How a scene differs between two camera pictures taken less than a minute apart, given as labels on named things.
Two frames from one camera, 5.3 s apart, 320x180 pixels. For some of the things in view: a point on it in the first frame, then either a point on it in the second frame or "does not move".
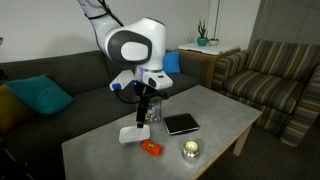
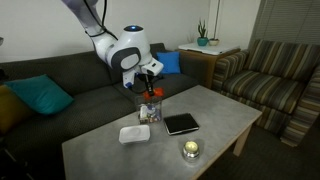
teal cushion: x=41 y=93 does not move
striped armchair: x=281 y=80 does not move
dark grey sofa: x=35 y=151 does not move
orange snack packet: x=153 y=148 to x=157 y=91
